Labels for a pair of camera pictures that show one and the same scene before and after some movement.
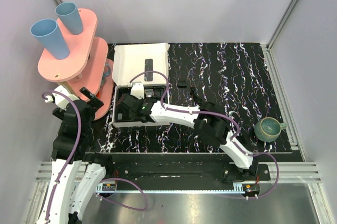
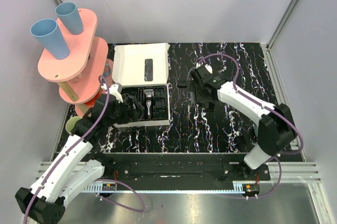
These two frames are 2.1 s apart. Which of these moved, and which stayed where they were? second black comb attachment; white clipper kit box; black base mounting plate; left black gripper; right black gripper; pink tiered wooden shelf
Moved: left black gripper; right black gripper
Stayed: second black comb attachment; white clipper kit box; black base mounting plate; pink tiered wooden shelf
